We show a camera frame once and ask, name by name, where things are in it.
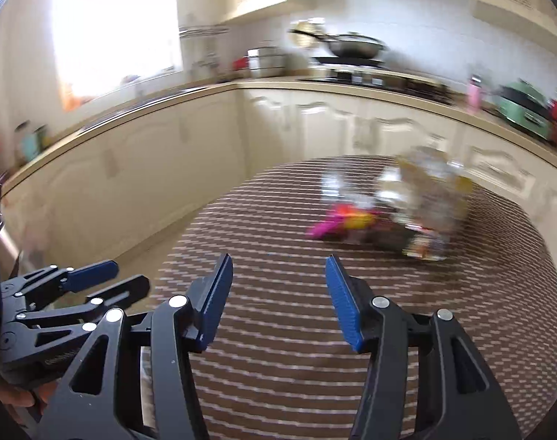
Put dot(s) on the black glass gas stove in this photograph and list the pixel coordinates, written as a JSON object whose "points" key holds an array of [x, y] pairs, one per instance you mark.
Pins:
{"points": [[379, 82]]}

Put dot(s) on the cream base cabinets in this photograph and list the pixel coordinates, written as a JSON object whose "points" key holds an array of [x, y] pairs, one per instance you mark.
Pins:
{"points": [[168, 156]]}

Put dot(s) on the dark snack packet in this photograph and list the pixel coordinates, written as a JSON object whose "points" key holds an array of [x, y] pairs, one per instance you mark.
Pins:
{"points": [[411, 242]]}

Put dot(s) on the cream perforated round plate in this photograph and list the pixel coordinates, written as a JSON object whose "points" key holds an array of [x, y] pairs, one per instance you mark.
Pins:
{"points": [[308, 30]]}

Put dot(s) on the clear plastic wrapper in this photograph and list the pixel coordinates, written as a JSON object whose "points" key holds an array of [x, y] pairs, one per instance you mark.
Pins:
{"points": [[336, 185]]}

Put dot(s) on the stainless steel steamer pot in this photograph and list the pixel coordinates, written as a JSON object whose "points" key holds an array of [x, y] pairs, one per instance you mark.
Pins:
{"points": [[267, 62]]}

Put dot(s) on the orange bottle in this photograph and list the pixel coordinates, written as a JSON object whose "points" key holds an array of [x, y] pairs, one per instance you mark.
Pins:
{"points": [[70, 96]]}

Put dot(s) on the pink utensil holder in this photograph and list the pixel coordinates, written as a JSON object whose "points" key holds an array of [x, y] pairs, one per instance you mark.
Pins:
{"points": [[475, 96]]}

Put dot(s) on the pink and orange toy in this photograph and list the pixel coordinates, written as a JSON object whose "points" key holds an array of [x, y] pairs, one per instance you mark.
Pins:
{"points": [[326, 228]]}

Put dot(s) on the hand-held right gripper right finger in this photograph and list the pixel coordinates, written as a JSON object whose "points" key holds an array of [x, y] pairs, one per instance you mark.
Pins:
{"points": [[340, 302]]}

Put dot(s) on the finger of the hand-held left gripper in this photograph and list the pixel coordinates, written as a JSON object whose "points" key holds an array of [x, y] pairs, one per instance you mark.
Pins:
{"points": [[122, 289], [92, 272]]}

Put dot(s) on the red container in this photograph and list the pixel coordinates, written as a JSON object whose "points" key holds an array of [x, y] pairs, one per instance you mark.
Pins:
{"points": [[239, 64]]}

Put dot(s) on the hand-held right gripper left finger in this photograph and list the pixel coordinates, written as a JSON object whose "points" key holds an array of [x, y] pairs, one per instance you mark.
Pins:
{"points": [[216, 298]]}

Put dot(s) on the person's left hand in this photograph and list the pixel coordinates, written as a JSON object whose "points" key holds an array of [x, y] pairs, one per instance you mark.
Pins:
{"points": [[12, 396]]}

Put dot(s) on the yellow wrapper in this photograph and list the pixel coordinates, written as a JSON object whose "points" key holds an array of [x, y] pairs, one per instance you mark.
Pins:
{"points": [[359, 220]]}

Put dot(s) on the wok with lid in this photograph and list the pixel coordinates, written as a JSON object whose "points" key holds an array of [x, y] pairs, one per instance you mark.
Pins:
{"points": [[352, 46]]}

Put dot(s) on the green electric multi cooker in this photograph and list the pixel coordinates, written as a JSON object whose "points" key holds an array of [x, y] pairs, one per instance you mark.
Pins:
{"points": [[524, 107]]}

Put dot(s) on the black induction cooker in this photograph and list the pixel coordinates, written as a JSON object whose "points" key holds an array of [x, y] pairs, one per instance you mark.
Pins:
{"points": [[347, 60]]}

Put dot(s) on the kitchen window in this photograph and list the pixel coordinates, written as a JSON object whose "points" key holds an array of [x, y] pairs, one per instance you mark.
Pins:
{"points": [[118, 23]]}

